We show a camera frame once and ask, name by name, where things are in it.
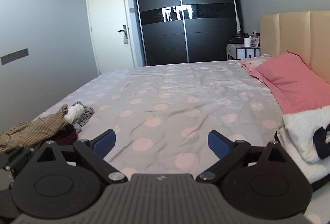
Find dark red garment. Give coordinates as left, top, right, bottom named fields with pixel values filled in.
left=51, top=127, right=78, bottom=146

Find grey pink-dotted bed cover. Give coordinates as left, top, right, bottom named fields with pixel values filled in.
left=46, top=61, right=283, bottom=177

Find light grey sweatshirt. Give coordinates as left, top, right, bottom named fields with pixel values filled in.
left=275, top=106, right=329, bottom=191

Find white ribbed garment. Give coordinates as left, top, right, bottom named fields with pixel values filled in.
left=64, top=104, right=84, bottom=124

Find beige padded headboard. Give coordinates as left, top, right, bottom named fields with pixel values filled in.
left=259, top=11, right=330, bottom=82

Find white roll on cabinet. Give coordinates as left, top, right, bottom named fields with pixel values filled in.
left=244, top=37, right=251, bottom=47

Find white bedside cabinet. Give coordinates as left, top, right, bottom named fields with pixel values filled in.
left=226, top=43, right=261, bottom=60

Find patterned pink pillow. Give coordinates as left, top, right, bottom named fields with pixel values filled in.
left=235, top=54, right=272, bottom=72

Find picture frame on cabinet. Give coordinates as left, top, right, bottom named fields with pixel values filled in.
left=250, top=35, right=260, bottom=47

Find white door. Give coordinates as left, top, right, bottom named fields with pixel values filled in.
left=86, top=0, right=136, bottom=75

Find beige striped garment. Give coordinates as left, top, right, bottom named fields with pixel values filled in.
left=0, top=104, right=68, bottom=153

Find grey wall switch plate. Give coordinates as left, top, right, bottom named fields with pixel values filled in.
left=1, top=49, right=29, bottom=65

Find grey patterned garment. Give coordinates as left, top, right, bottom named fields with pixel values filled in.
left=72, top=101, right=94, bottom=134

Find black sliding wardrobe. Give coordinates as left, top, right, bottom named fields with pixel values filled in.
left=136, top=0, right=239, bottom=66

